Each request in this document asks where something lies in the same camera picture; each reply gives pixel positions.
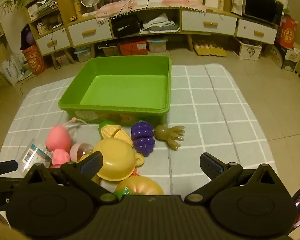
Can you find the grey checkered floor mat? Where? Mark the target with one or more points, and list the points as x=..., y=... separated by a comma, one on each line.
x=204, y=99

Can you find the stack of folded papers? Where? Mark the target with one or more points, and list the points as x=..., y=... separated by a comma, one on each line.
x=160, y=25

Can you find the purple toy grapes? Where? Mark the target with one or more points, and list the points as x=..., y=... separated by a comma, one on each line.
x=142, y=135

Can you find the pink checkered cloth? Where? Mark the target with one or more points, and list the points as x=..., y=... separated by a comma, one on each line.
x=113, y=10

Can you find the pink round toy figure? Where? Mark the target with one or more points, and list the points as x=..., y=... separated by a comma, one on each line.
x=59, y=138

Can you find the white storage crate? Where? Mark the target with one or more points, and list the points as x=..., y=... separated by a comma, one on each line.
x=246, y=49

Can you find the yellow toy pot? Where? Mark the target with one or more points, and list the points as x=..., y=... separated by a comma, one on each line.
x=119, y=160

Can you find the orange printed bucket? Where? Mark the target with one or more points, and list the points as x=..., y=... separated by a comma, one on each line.
x=34, y=59

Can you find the red gift box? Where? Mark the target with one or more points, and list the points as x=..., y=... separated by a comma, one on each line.
x=287, y=31

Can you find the wooden tv cabinet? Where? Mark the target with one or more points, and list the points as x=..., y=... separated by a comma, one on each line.
x=86, y=30

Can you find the clear cotton swab jar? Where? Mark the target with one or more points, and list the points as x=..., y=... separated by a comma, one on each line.
x=34, y=153

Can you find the red cardboard box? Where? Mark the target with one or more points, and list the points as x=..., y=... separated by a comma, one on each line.
x=135, y=47

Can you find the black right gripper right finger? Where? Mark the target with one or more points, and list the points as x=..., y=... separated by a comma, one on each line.
x=222, y=177

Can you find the black microwave oven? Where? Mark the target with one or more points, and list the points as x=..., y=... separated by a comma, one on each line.
x=269, y=11

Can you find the green plastic storage bin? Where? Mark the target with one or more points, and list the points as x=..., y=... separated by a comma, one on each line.
x=121, y=89

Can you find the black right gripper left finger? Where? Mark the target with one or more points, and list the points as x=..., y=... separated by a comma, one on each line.
x=80, y=176

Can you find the small pink pig toy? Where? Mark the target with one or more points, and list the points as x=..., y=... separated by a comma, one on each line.
x=59, y=157

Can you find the pink clear capsule ball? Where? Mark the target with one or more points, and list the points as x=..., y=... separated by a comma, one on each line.
x=78, y=150

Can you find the clear plastic storage box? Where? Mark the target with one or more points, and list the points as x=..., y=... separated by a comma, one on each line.
x=157, y=45

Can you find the black bag on shelf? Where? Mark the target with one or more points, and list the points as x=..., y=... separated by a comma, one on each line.
x=126, y=25

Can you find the egg carton tray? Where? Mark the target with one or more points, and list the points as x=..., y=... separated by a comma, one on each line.
x=208, y=48

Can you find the yellow toy corn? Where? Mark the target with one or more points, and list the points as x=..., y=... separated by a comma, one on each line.
x=108, y=129

